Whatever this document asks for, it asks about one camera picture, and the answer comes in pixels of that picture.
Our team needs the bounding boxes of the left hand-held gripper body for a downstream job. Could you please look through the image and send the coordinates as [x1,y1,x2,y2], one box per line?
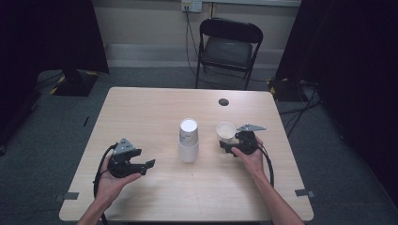
[107,138,147,179]

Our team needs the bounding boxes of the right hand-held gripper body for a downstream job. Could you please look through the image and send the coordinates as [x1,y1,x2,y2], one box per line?
[232,123,268,157]

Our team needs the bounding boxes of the printed white paper cup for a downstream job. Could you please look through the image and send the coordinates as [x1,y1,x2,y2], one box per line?
[216,121,237,145]
[178,117,200,147]

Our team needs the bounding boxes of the person's right hand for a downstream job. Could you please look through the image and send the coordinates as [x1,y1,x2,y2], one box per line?
[231,137,267,179]

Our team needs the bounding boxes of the person's left hand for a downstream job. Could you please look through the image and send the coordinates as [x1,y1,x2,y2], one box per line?
[96,156,143,206]

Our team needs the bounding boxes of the plain white paper cup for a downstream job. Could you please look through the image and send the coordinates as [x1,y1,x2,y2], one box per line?
[177,139,200,164]

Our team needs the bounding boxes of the grey tape strip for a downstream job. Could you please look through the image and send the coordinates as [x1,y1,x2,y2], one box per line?
[54,191,80,203]
[295,188,315,199]

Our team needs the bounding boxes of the black stand base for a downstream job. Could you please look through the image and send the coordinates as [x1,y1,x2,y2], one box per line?
[49,68,100,98]
[268,77,310,103]

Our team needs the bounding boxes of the black folding chair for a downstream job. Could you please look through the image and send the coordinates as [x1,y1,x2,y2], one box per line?
[194,17,265,91]

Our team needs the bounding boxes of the black curtain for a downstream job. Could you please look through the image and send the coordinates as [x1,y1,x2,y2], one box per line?
[274,0,398,209]
[0,0,110,149]

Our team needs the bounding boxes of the left hand-held gripper black cable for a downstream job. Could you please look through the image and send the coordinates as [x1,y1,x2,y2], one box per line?
[92,142,119,225]

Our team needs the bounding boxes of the hand-held gripper black cable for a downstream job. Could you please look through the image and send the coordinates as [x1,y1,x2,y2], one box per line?
[256,142,276,188]
[92,142,119,225]

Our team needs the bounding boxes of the right hand-held gripper black cable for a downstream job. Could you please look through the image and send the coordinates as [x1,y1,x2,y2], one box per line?
[256,142,276,188]

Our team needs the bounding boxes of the black floor cables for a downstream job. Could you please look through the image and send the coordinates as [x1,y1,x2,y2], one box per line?
[278,82,323,139]

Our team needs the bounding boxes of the black wall socket cable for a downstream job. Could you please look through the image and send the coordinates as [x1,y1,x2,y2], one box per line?
[184,10,220,87]

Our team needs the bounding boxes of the white wall socket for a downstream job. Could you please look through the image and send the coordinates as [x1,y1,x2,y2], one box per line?
[180,0,204,14]

